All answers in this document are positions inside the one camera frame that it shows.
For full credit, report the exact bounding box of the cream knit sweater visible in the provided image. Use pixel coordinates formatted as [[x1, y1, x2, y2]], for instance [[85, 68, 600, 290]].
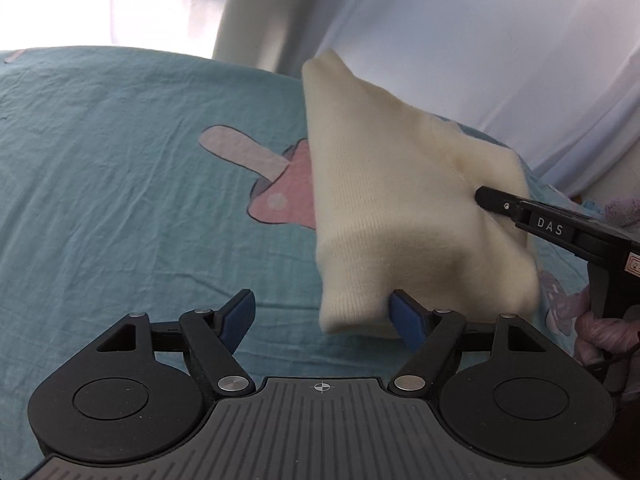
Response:
[[301, 50, 544, 337]]

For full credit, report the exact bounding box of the purple plush toy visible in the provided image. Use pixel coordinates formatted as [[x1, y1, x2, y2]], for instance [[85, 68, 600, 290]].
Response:
[[604, 197, 640, 227]]

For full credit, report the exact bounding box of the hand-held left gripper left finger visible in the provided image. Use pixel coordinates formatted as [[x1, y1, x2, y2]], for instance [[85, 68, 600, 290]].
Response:
[[95, 288, 257, 397]]

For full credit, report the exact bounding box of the person's right hand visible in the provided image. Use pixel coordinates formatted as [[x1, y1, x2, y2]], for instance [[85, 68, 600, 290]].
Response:
[[572, 287, 640, 397]]

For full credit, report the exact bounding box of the teal mushroom print bedsheet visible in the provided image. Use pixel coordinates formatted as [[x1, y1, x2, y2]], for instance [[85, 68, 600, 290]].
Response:
[[0, 46, 640, 463]]

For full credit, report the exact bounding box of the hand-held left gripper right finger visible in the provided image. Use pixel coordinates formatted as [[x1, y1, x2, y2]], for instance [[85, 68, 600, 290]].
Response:
[[387, 288, 547, 397]]

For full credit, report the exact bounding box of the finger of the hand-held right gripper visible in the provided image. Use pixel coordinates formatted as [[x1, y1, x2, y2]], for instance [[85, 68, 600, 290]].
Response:
[[474, 186, 525, 221]]

